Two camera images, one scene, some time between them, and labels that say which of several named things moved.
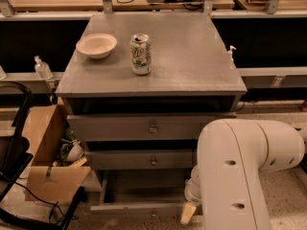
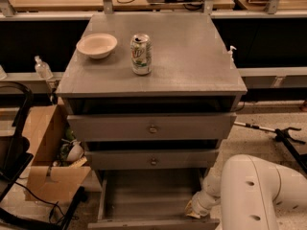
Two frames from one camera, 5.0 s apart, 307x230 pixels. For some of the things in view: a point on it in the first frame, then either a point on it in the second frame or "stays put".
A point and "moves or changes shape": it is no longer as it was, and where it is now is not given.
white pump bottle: (230, 52) stays put
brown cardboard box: (47, 179) stays put
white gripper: (193, 194) -> (200, 204)
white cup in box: (76, 151) stays put
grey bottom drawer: (141, 194) moves or changes shape
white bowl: (97, 45) stays put
